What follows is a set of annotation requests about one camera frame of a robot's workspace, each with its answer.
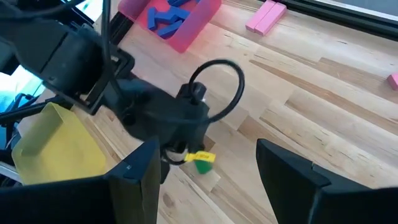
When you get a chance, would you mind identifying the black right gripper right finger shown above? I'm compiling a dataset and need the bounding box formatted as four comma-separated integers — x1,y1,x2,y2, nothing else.
256,138,398,224

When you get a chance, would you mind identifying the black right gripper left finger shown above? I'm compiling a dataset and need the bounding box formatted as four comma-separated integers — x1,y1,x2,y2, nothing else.
0,138,163,224

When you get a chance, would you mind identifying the green wooden block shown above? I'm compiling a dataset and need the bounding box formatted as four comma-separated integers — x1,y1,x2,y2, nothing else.
193,160,215,175

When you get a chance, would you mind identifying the pink wooden block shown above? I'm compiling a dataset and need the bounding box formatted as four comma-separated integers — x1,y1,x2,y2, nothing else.
254,2,287,37
386,72,398,91
244,0,277,32

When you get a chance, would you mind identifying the yellow plastic bin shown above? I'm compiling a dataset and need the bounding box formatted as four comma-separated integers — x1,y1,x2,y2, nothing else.
11,101,108,186

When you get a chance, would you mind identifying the yellow label tag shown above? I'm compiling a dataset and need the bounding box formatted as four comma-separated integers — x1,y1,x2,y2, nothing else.
183,151,217,164

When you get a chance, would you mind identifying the pink plastic bin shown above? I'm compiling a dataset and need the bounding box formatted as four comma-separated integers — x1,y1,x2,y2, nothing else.
117,0,223,54

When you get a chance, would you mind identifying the black looped camera cable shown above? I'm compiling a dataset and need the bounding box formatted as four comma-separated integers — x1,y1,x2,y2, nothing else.
187,58,246,124

